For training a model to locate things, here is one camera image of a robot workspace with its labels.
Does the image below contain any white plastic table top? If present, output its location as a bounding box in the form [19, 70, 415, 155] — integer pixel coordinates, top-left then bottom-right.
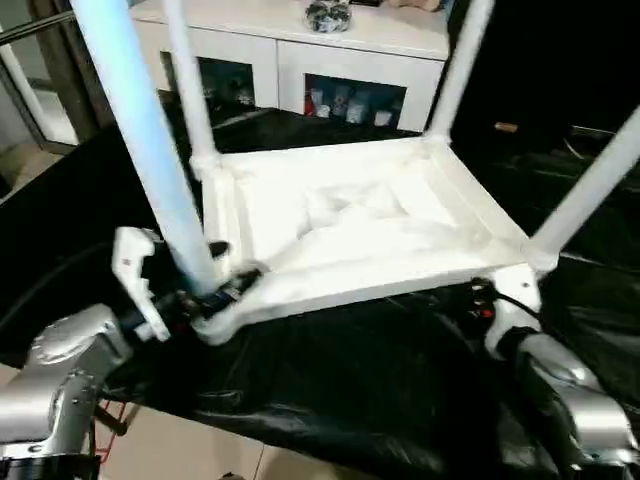
[189, 134, 559, 346]

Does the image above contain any black plastic mat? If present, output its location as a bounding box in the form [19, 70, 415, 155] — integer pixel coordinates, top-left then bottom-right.
[0, 94, 640, 480]

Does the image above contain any grey brown curtain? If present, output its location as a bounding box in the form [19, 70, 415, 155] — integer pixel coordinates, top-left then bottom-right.
[39, 0, 126, 136]

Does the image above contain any white sideboard cabinet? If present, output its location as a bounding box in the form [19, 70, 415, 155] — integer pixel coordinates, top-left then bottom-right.
[114, 0, 451, 134]

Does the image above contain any white round pipe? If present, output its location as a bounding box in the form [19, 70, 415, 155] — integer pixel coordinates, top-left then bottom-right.
[0, 49, 56, 146]

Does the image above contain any clear bag of dark items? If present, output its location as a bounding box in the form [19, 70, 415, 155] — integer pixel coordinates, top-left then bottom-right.
[304, 0, 354, 34]

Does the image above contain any grey metal pole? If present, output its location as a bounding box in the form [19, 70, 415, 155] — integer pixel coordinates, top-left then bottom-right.
[0, 12, 76, 46]

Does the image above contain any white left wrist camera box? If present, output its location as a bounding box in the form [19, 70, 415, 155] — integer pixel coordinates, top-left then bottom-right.
[110, 226, 171, 344]

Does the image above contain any black metal stand frame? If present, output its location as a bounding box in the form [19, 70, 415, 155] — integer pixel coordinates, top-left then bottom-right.
[97, 399, 141, 436]

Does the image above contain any red floor cable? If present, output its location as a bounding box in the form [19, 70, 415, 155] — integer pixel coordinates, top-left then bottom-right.
[101, 399, 112, 461]

